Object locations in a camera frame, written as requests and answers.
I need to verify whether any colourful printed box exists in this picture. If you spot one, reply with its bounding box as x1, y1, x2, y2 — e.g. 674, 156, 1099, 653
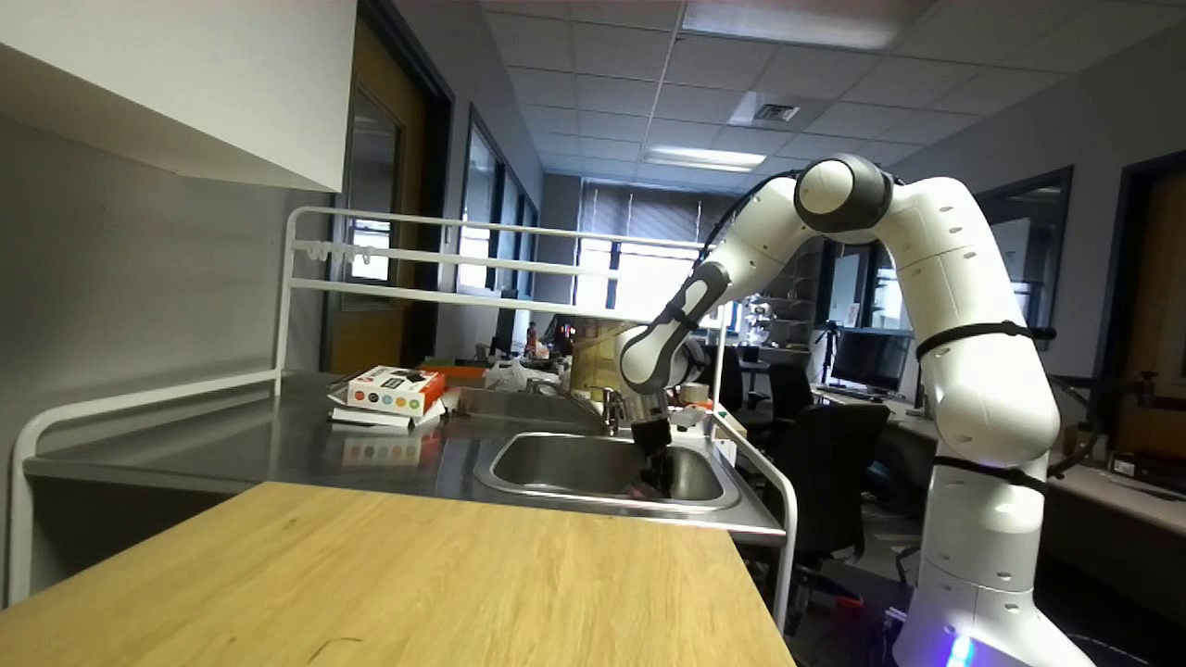
346, 364, 453, 419

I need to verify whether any tan paper bag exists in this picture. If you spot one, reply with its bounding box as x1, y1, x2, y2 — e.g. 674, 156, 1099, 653
566, 323, 645, 402

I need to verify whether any computer monitor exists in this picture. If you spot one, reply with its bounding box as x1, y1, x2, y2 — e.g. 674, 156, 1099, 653
821, 323, 920, 395

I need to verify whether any window with blinds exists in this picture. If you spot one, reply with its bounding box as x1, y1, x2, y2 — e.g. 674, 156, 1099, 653
571, 182, 713, 324

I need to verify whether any white flat book stack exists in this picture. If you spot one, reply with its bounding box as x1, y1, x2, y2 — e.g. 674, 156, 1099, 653
326, 387, 450, 432

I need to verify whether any stainless steel sink basin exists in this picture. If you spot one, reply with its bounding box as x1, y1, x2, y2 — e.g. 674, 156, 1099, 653
474, 426, 745, 516

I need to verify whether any large ceiling light panel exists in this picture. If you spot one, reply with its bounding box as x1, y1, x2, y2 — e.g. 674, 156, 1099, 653
677, 0, 936, 50

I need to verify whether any ceiling air vent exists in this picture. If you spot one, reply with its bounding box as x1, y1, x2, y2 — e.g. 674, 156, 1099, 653
726, 86, 826, 132

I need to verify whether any brown wooden door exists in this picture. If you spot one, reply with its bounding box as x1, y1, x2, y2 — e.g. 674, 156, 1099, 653
321, 0, 457, 379

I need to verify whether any stainless steel counter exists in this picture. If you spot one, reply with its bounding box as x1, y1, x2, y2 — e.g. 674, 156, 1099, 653
21, 370, 789, 549

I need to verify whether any dark framed door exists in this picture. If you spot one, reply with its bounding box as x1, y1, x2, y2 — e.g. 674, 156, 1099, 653
1104, 148, 1186, 494

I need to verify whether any black office chair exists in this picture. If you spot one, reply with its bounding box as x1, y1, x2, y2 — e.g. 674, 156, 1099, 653
770, 398, 892, 571

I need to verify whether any white wall cabinet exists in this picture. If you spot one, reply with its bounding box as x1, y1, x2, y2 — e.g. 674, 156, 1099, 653
0, 0, 362, 197

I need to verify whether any small ceiling light panel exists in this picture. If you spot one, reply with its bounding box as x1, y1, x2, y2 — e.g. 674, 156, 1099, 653
640, 144, 770, 177

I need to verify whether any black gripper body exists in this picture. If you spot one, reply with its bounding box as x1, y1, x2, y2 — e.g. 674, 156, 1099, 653
625, 411, 677, 460

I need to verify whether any orange flat object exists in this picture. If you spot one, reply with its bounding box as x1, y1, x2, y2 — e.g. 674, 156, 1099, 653
419, 356, 493, 387

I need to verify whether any black cable strap on arm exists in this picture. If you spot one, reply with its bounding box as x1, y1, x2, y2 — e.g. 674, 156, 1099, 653
929, 453, 1050, 494

